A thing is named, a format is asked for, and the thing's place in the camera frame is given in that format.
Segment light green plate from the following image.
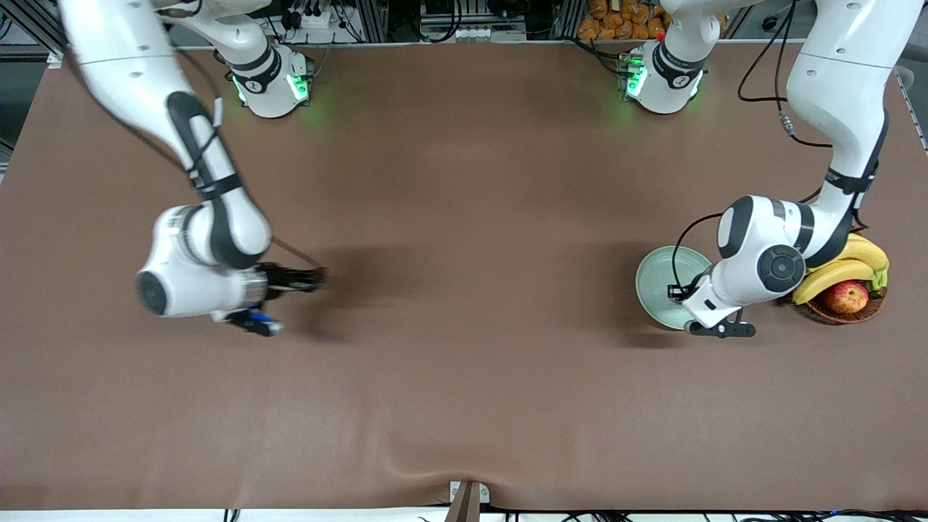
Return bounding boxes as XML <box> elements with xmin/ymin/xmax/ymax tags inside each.
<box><xmin>635</xmin><ymin>246</ymin><xmax>715</xmax><ymax>331</ymax></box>

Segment brown wicker basket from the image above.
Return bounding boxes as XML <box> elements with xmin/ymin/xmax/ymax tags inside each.
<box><xmin>787</xmin><ymin>286</ymin><xmax>887</xmax><ymax>325</ymax></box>

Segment yellow banana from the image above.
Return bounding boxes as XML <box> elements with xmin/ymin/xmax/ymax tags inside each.
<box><xmin>834</xmin><ymin>233</ymin><xmax>890</xmax><ymax>274</ymax></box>
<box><xmin>791</xmin><ymin>260</ymin><xmax>876</xmax><ymax>306</ymax></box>

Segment red apple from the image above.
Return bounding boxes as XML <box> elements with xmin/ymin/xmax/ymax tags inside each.
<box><xmin>824</xmin><ymin>280</ymin><xmax>870</xmax><ymax>315</ymax></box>

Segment table cover cloth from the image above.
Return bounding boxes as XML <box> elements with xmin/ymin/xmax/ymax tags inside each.
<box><xmin>0</xmin><ymin>40</ymin><xmax>928</xmax><ymax>513</ymax></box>

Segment white power strip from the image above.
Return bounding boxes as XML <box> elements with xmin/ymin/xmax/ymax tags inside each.
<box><xmin>285</xmin><ymin>0</ymin><xmax>336</xmax><ymax>31</ymax></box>

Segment golden bread rolls pile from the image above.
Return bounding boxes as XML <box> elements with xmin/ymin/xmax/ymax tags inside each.
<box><xmin>577</xmin><ymin>0</ymin><xmax>671</xmax><ymax>41</ymax></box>

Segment white terminal block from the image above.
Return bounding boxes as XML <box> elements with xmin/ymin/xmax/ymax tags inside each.
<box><xmin>448</xmin><ymin>24</ymin><xmax>528</xmax><ymax>43</ymax></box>

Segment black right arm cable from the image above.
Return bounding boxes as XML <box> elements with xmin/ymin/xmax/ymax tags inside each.
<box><xmin>170</xmin><ymin>43</ymin><xmax>325</xmax><ymax>270</ymax></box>

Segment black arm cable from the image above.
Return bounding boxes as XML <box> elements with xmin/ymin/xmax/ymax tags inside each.
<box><xmin>170</xmin><ymin>43</ymin><xmax>325</xmax><ymax>270</ymax></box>
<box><xmin>670</xmin><ymin>0</ymin><xmax>834</xmax><ymax>291</ymax></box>

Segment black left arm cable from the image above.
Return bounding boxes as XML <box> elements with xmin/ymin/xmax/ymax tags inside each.
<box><xmin>670</xmin><ymin>0</ymin><xmax>834</xmax><ymax>291</ymax></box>

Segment metal clamp bracket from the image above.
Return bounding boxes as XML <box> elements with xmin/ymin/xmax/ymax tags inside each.
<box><xmin>444</xmin><ymin>480</ymin><xmax>491</xmax><ymax>522</ymax></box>

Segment aluminium frame profile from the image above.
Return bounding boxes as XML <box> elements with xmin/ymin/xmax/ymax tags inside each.
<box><xmin>0</xmin><ymin>0</ymin><xmax>65</xmax><ymax>70</ymax></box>

